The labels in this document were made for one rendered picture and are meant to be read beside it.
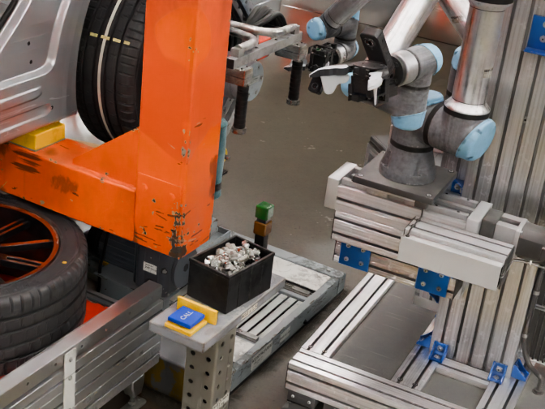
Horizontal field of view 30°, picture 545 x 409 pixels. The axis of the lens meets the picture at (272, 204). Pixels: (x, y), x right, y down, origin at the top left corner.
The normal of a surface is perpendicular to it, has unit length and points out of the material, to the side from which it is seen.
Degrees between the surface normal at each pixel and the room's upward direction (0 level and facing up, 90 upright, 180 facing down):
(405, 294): 0
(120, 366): 90
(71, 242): 0
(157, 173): 90
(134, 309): 90
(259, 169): 0
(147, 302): 90
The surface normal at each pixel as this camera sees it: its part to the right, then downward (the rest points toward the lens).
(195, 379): -0.49, 0.33
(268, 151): 0.11, -0.89
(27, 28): 0.86, 0.30
